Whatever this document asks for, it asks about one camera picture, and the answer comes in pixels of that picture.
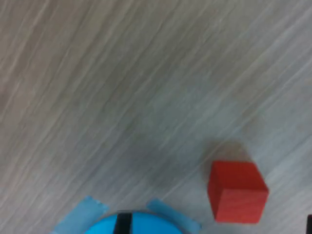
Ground red cube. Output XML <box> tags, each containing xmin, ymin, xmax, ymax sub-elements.
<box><xmin>207</xmin><ymin>160</ymin><xmax>270</xmax><ymax>224</ymax></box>

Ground blue plastic bin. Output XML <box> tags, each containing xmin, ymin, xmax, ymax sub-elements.
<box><xmin>84</xmin><ymin>211</ymin><xmax>186</xmax><ymax>234</ymax></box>

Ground blue tape strip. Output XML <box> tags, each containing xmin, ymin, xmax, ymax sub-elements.
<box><xmin>145</xmin><ymin>197</ymin><xmax>202</xmax><ymax>233</ymax></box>
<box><xmin>50</xmin><ymin>195</ymin><xmax>110</xmax><ymax>234</ymax></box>

